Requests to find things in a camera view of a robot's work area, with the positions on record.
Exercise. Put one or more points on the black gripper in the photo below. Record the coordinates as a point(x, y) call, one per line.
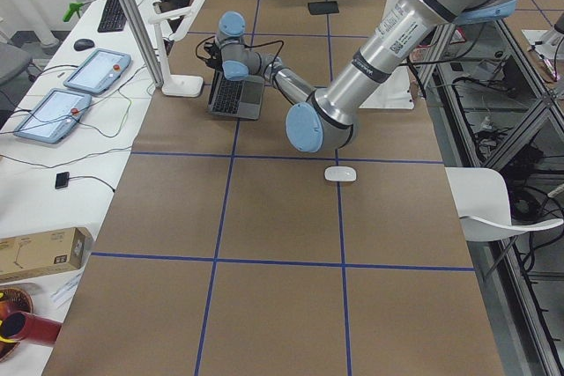
point(214, 60)

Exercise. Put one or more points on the grey laptop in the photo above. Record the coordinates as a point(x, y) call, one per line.
point(236, 99)

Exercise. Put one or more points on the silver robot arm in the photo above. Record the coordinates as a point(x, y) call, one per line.
point(326, 118)

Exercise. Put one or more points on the black mouse pad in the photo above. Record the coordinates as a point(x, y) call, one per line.
point(319, 8)

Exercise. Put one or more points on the black computer mouse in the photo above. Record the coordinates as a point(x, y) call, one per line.
point(83, 44)

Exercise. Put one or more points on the white computer mouse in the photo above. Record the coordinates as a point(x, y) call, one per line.
point(340, 174)

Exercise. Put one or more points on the black keyboard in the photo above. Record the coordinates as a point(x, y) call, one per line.
point(113, 18)

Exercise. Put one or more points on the upper blue teach pendant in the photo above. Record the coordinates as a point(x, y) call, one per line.
point(98, 71)

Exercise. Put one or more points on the blue teach pendant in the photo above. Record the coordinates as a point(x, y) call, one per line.
point(98, 71)
point(54, 117)

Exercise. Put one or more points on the lower blue teach pendant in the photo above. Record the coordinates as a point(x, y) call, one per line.
point(54, 117)

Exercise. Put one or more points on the small black square device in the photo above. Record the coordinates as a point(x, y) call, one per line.
point(62, 180)

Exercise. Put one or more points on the cardboard box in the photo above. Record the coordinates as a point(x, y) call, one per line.
point(43, 253)

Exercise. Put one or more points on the white chair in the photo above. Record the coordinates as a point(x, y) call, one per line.
point(482, 204)

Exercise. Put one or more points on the woven basket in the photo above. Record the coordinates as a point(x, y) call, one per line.
point(12, 300)

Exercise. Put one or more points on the red bottle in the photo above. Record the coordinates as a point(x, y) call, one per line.
point(23, 327)

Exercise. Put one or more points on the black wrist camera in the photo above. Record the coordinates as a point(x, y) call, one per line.
point(207, 50)

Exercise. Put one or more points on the aluminium frame post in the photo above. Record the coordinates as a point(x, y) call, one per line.
point(143, 41)

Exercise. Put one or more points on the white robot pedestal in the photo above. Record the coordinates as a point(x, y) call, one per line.
point(395, 92)

